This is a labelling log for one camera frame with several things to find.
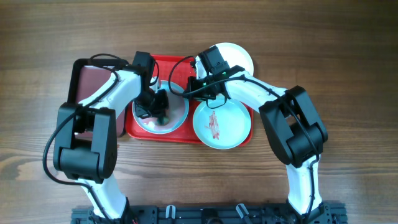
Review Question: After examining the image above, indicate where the light blue plate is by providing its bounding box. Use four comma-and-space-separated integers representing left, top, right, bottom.
193, 96, 251, 150
132, 80, 189, 134

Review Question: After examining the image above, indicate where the green yellow sponge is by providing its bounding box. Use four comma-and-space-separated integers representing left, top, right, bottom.
157, 116, 170, 126

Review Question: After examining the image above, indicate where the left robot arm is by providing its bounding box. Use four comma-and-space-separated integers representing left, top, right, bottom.
43, 52, 169, 223

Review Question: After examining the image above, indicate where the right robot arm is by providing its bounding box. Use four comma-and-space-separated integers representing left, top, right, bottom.
184, 43, 328, 220

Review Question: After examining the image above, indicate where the red plastic tray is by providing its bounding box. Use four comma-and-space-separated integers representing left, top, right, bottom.
124, 54, 254, 144

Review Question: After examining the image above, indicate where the black tray with water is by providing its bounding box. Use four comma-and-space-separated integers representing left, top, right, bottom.
67, 58, 127, 139

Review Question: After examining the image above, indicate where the white plate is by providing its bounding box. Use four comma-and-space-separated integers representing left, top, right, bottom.
195, 42, 254, 79

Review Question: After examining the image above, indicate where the right black cable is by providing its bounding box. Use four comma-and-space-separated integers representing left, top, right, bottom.
168, 55, 321, 222

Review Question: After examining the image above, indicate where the black cable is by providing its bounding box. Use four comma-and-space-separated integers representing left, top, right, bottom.
168, 55, 321, 222
42, 53, 161, 224

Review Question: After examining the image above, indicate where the left black cable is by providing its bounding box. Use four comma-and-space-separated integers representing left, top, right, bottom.
42, 53, 161, 224

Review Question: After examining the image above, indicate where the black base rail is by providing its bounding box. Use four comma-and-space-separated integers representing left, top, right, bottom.
70, 202, 348, 224

